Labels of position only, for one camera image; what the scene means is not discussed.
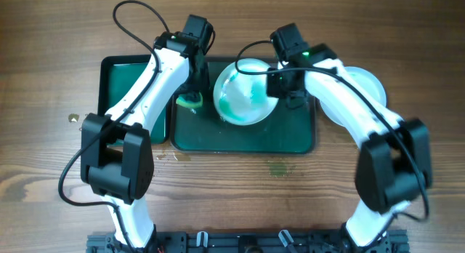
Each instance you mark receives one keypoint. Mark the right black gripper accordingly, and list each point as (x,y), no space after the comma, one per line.
(273,91)

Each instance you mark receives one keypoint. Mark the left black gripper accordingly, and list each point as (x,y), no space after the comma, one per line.
(202,81)

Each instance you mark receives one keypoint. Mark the green yellow sponge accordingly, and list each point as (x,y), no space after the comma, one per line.
(190,100)

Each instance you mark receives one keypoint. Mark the white plate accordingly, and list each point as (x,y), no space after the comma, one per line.
(367,81)
(240,93)

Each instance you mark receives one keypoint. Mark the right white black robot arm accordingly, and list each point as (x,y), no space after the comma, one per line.
(394,165)

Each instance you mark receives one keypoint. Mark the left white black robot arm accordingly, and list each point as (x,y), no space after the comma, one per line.
(116,149)

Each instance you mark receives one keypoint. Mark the large dark green tray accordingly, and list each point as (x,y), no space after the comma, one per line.
(289,129)

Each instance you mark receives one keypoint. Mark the small black water tray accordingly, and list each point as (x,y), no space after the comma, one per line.
(117,76)

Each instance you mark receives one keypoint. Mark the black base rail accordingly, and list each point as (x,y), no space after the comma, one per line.
(314,241)

